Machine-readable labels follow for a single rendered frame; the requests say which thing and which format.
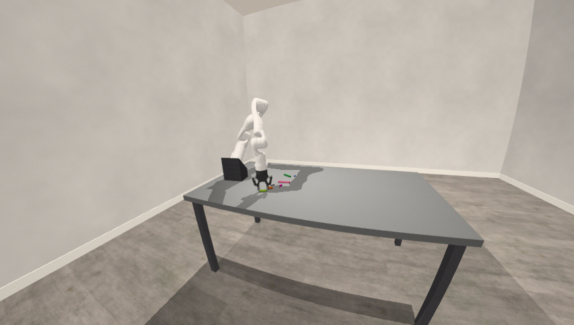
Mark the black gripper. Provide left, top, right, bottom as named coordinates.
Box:
left=252, top=169, right=272, bottom=192

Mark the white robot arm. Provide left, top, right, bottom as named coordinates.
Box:
left=231, top=98, right=268, bottom=171

